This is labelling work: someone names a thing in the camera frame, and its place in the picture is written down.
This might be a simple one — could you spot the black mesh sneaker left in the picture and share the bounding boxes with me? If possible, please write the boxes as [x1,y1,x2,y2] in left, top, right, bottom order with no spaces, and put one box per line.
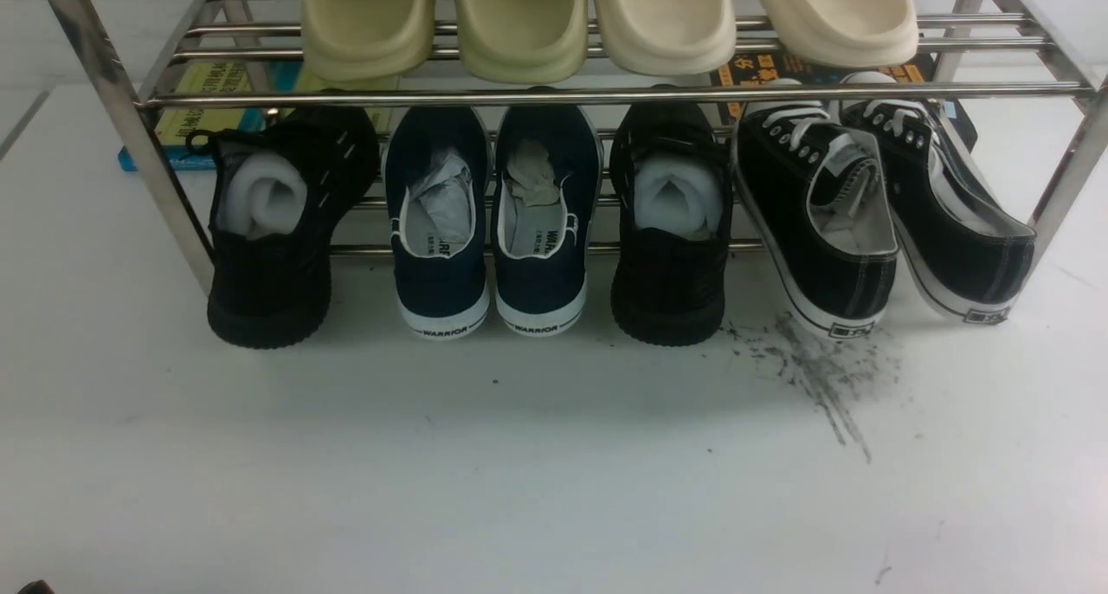
[185,106,380,350]

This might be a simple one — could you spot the navy canvas shoe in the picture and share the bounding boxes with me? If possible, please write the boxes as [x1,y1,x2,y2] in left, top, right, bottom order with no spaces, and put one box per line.
[381,107,492,340]
[490,105,604,337]

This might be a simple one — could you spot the navy canvas shoe right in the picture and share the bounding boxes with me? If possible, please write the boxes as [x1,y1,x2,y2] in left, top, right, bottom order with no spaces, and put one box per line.
[490,105,604,337]

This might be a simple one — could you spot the black mesh sneaker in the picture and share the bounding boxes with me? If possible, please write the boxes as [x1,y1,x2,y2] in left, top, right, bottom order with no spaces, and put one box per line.
[609,100,735,346]
[185,106,380,350]

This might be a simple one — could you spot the olive green slipper right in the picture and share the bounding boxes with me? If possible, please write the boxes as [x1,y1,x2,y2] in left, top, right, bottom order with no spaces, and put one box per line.
[454,0,589,85]

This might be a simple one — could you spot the navy canvas shoe left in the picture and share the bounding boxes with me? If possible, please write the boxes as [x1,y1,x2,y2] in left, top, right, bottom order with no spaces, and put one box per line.
[381,107,492,340]

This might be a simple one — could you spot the black canvas sneaker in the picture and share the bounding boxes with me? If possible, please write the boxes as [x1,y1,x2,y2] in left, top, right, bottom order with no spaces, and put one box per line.
[731,100,899,340]
[830,100,1037,326]

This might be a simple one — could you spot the olive green slipper left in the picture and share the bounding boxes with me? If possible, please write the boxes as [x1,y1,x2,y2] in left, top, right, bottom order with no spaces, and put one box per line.
[300,0,438,82]

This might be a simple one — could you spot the cream slipper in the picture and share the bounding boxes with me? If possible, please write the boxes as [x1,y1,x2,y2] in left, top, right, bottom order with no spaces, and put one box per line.
[592,0,737,76]
[759,0,919,69]

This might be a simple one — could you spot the cream slipper left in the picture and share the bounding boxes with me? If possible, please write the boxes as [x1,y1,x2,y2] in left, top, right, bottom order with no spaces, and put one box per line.
[592,0,737,76]

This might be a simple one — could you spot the cream slipper right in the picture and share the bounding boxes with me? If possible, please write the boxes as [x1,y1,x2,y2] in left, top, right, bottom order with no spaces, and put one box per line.
[759,0,919,69]

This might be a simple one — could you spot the black and orange book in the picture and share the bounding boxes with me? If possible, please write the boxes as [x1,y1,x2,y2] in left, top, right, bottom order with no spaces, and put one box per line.
[710,52,978,152]

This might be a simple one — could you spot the stainless steel shoe rack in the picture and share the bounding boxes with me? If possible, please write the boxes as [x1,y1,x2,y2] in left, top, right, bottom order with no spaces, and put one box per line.
[45,0,1105,293]

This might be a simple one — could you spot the olive green slipper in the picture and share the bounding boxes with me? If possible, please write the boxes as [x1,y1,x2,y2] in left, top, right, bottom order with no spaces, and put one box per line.
[454,0,589,85]
[300,0,438,82]

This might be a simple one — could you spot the dark object at corner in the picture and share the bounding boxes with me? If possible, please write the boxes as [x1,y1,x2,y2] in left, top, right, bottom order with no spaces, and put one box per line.
[17,578,55,594]

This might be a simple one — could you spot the black mesh sneaker right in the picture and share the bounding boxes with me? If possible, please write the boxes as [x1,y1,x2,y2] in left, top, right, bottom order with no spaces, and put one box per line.
[609,100,735,346]

